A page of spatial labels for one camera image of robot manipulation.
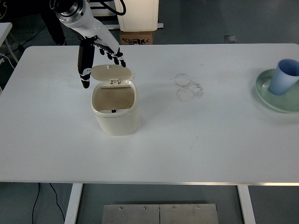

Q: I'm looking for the white table leg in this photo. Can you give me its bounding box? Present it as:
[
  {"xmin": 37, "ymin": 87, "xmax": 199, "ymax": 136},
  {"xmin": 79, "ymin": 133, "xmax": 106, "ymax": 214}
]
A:
[
  {"xmin": 64, "ymin": 183, "xmax": 84, "ymax": 224},
  {"xmin": 236, "ymin": 185, "xmax": 256, "ymax": 224}
]

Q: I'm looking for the blue ribbed cup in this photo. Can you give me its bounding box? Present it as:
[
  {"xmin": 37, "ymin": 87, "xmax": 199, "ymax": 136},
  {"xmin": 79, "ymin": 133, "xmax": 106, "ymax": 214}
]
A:
[{"xmin": 268, "ymin": 59, "xmax": 299, "ymax": 96}]

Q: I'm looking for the white cable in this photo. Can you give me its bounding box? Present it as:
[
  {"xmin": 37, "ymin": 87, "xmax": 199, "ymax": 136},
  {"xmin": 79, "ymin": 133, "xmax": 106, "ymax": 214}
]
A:
[{"xmin": 0, "ymin": 53, "xmax": 15, "ymax": 69}]

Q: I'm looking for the grey metal plate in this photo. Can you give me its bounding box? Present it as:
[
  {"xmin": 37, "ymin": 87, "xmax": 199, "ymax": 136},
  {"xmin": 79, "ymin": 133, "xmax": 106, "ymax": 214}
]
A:
[
  {"xmin": 101, "ymin": 204, "xmax": 161, "ymax": 224},
  {"xmin": 159, "ymin": 203, "xmax": 220, "ymax": 224}
]

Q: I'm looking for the small white side table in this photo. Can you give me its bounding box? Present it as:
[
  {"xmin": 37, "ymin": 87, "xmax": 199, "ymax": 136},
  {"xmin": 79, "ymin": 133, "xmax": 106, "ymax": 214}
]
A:
[{"xmin": 0, "ymin": 22, "xmax": 19, "ymax": 66}]

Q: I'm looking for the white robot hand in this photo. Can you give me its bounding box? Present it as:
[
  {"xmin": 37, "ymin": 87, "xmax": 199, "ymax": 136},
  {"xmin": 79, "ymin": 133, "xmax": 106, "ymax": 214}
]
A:
[{"xmin": 59, "ymin": 4, "xmax": 127, "ymax": 90}]

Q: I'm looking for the white device with dark slot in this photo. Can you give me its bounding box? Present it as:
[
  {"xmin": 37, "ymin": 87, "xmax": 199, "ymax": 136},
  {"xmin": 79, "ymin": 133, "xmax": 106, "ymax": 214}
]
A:
[{"xmin": 88, "ymin": 0, "xmax": 117, "ymax": 17}]

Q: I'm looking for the tall white cabinet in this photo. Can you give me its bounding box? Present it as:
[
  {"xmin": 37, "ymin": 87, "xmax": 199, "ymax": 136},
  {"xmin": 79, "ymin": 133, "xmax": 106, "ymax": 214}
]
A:
[{"xmin": 115, "ymin": 0, "xmax": 160, "ymax": 32}]

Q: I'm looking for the pale green plate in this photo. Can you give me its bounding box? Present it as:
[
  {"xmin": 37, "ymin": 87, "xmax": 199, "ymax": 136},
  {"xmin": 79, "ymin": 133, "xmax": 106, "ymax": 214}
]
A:
[{"xmin": 255, "ymin": 69, "xmax": 299, "ymax": 114}]

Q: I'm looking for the cream lidded trash bin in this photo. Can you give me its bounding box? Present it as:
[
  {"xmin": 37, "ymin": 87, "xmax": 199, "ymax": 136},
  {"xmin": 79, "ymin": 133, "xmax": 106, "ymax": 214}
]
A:
[{"xmin": 90, "ymin": 64, "xmax": 141, "ymax": 136}]

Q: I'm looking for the black floor cable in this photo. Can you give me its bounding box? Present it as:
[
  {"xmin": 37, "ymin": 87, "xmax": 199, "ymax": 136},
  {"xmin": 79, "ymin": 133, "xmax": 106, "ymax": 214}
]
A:
[
  {"xmin": 31, "ymin": 183, "xmax": 41, "ymax": 224},
  {"xmin": 49, "ymin": 183, "xmax": 65, "ymax": 222},
  {"xmin": 16, "ymin": 22, "xmax": 47, "ymax": 51}
]

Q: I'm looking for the printed cardboard box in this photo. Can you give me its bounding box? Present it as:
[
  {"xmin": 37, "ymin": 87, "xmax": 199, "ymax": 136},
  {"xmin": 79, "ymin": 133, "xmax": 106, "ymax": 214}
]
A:
[{"xmin": 120, "ymin": 30, "xmax": 155, "ymax": 45}]

